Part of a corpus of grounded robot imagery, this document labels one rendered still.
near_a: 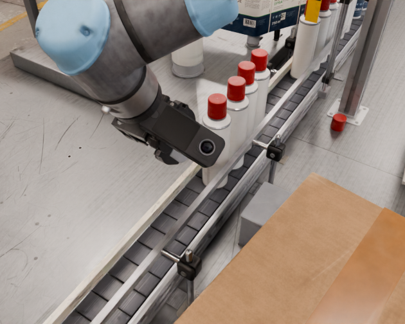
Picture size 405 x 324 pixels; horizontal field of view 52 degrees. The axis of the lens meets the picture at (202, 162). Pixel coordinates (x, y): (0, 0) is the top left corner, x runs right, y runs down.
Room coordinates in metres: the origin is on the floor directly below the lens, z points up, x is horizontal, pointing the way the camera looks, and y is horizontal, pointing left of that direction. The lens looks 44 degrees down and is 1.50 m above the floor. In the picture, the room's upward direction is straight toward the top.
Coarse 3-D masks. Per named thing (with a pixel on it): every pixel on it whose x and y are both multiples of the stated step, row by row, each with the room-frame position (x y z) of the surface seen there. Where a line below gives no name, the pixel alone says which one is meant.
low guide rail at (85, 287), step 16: (288, 64) 0.97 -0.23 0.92; (272, 80) 0.89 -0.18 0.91; (192, 176) 0.57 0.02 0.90; (176, 192) 0.53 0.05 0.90; (160, 208) 0.48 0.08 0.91; (144, 224) 0.44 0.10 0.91; (128, 240) 0.41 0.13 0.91; (112, 256) 0.38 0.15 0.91; (96, 272) 0.35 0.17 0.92; (80, 288) 0.32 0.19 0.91; (64, 304) 0.29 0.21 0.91; (48, 320) 0.27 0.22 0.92
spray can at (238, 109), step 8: (232, 80) 0.63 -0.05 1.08; (240, 80) 0.63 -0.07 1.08; (232, 88) 0.62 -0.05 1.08; (240, 88) 0.62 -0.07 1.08; (232, 96) 0.62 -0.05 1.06; (240, 96) 0.62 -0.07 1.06; (232, 104) 0.61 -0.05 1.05; (240, 104) 0.61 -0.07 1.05; (248, 104) 0.62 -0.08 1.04; (232, 112) 0.61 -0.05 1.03; (240, 112) 0.61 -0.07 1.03; (232, 120) 0.61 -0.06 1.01; (240, 120) 0.61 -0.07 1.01; (232, 128) 0.61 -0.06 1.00; (240, 128) 0.61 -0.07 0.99; (232, 136) 0.61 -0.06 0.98; (240, 136) 0.61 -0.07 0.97; (232, 144) 0.61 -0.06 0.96; (240, 144) 0.61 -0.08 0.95; (232, 152) 0.61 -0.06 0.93; (240, 160) 0.61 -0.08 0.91
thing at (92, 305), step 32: (352, 32) 1.22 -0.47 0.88; (320, 64) 1.03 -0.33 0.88; (192, 192) 0.55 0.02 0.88; (224, 192) 0.55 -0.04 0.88; (160, 224) 0.47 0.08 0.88; (192, 224) 0.47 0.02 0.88; (128, 256) 0.40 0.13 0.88; (160, 256) 0.40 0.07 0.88; (96, 288) 0.34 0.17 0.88; (64, 320) 0.29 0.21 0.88; (128, 320) 0.29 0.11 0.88
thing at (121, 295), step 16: (304, 80) 0.83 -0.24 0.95; (288, 96) 0.76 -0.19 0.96; (272, 112) 0.70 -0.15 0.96; (256, 128) 0.65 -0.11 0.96; (224, 176) 0.52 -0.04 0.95; (208, 192) 0.47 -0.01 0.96; (192, 208) 0.44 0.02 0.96; (176, 224) 0.41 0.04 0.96; (160, 240) 0.37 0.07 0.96; (144, 272) 0.32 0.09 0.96; (128, 288) 0.29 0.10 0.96; (112, 304) 0.27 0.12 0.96; (96, 320) 0.25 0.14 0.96
